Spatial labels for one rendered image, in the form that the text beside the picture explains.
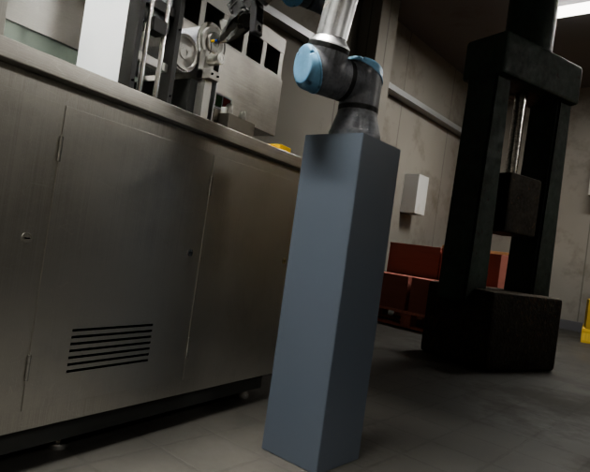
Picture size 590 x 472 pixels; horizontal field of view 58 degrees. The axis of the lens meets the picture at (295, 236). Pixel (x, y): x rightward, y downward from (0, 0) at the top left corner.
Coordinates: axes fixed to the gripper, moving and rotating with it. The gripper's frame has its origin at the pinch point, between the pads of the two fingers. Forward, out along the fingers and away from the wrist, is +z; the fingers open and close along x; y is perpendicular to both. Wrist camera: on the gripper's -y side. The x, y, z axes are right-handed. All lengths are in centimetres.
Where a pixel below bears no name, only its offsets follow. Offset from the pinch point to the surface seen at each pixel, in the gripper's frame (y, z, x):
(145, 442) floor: -113, 62, 35
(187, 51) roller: -3.9, 8.6, 12.4
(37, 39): 13, 38, 45
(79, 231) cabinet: -70, 29, 63
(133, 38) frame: -19.3, 5.4, 44.5
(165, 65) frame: -20.7, 7.6, 31.4
